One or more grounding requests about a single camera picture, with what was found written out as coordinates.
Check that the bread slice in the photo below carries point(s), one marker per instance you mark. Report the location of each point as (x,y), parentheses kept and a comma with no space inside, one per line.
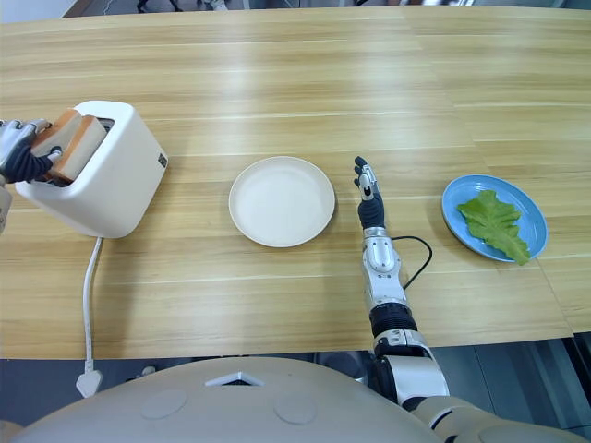
(54,131)
(80,150)

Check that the cream toaster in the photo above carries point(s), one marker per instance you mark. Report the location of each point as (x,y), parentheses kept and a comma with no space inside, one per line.
(99,177)

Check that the robot body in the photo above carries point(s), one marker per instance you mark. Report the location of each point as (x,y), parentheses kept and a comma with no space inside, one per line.
(221,406)

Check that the green lettuce leaf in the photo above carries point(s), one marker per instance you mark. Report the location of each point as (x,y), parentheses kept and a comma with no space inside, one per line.
(496,223)

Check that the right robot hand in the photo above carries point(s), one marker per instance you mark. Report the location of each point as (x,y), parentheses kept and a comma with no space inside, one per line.
(370,203)

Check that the blue plate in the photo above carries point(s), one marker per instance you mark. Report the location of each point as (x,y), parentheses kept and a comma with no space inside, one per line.
(496,217)

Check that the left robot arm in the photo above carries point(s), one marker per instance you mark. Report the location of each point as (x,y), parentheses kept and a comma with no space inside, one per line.
(3,205)

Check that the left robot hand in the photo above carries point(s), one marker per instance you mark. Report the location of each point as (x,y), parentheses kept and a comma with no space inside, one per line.
(18,159)

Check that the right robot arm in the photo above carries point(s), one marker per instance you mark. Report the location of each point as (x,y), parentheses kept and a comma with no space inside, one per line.
(392,314)

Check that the cream plate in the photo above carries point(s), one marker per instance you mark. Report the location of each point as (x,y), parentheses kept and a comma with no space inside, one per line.
(282,201)

